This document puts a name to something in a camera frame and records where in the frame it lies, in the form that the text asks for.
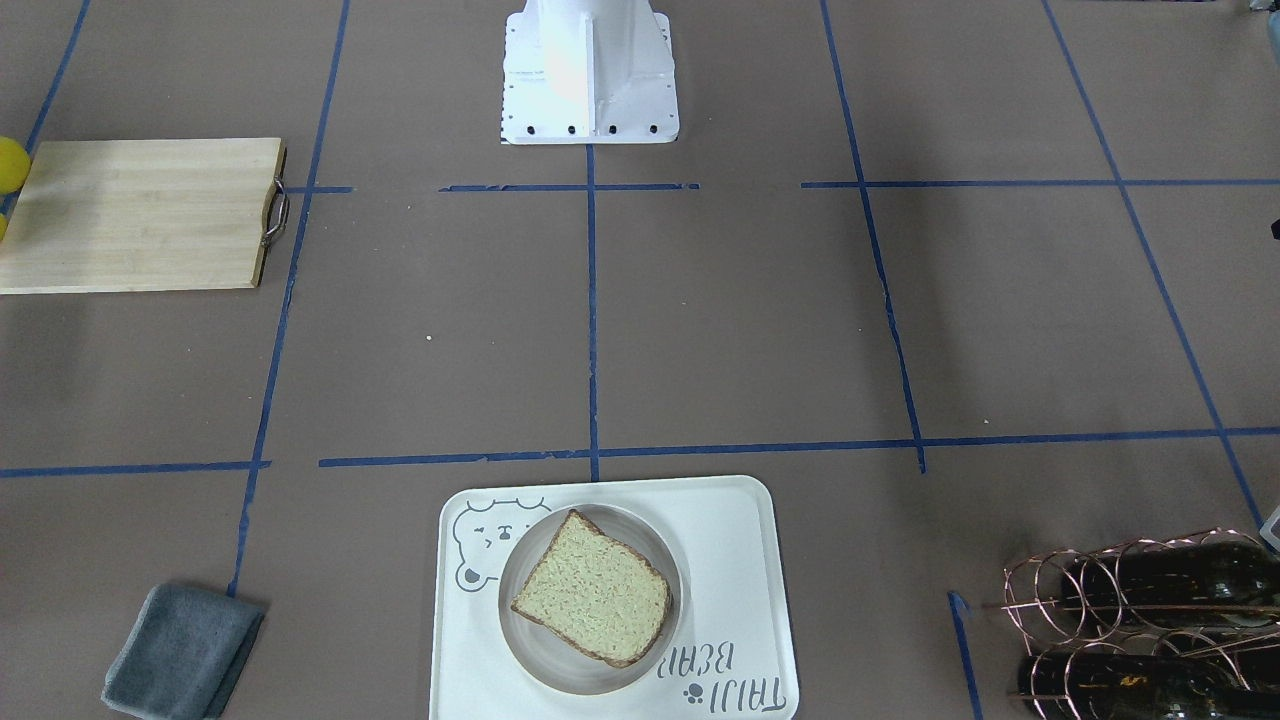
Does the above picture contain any bread slice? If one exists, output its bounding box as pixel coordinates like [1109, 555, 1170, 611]
[508, 509, 675, 669]

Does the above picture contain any white round plate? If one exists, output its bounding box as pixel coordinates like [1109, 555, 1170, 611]
[497, 503, 684, 698]

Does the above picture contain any white bear serving tray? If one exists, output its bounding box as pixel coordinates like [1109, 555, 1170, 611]
[428, 475, 800, 719]

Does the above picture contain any wooden cutting board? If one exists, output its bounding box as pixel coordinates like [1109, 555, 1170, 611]
[1, 137, 291, 295]

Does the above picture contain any dark wine bottle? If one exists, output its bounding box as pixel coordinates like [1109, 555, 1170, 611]
[1016, 651, 1279, 719]
[1060, 539, 1279, 629]

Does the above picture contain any folded grey cloth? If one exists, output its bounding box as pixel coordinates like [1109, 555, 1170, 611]
[101, 583, 266, 719]

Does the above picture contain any yellow lemon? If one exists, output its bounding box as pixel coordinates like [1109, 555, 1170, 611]
[0, 136, 32, 196]

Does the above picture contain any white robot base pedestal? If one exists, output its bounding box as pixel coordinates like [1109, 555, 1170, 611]
[500, 1, 680, 145]

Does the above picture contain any copper wire bottle rack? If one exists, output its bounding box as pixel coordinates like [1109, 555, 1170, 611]
[993, 528, 1279, 719]

